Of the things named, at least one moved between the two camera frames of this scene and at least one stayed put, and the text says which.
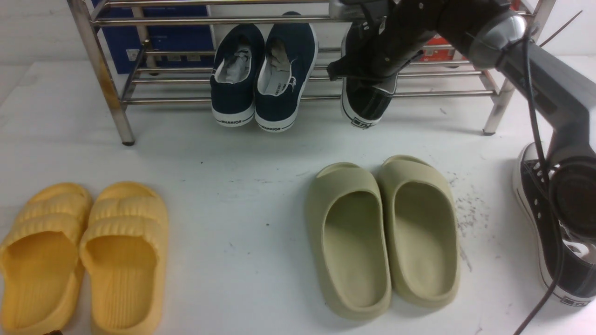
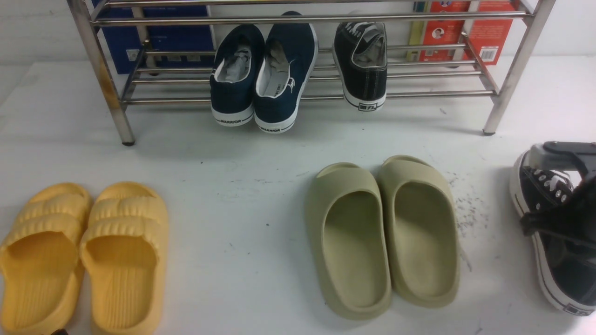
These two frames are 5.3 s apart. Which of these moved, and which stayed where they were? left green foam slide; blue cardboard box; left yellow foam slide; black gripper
Moved: black gripper
Stayed: left green foam slide; left yellow foam slide; blue cardboard box
